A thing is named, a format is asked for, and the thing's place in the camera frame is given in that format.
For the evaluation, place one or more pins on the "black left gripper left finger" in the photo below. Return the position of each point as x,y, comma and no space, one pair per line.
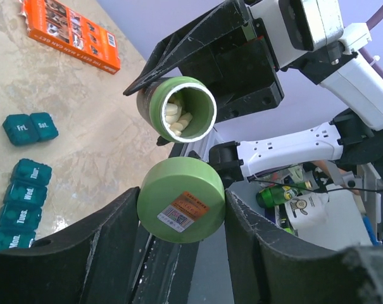
90,261

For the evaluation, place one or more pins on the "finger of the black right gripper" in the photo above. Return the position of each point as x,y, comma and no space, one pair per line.
161,141

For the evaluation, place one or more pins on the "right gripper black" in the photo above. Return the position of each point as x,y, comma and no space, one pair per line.
233,61

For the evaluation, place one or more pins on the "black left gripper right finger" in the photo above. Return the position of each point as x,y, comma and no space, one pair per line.
269,265

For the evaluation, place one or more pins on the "green pill bottle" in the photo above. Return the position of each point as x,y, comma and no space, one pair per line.
179,109

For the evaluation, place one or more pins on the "green pill bottle cap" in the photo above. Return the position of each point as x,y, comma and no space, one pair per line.
182,200

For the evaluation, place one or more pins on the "teal five-day pill organizer strip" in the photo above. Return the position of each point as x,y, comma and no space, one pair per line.
21,212

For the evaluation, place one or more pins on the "teal two-day pill organizer piece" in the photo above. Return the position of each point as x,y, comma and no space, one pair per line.
23,129

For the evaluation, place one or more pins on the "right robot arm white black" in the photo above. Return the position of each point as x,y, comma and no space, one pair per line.
292,81

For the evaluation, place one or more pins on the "green glass bottle background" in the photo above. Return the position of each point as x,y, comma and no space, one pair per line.
278,195

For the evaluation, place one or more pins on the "white cartoon bag background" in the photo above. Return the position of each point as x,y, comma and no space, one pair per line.
306,211

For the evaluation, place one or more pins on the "orange snack box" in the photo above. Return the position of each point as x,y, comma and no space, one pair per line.
57,26

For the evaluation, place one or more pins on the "black table front rail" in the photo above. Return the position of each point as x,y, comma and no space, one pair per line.
161,271

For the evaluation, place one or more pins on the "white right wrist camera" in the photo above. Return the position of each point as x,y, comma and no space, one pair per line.
312,28

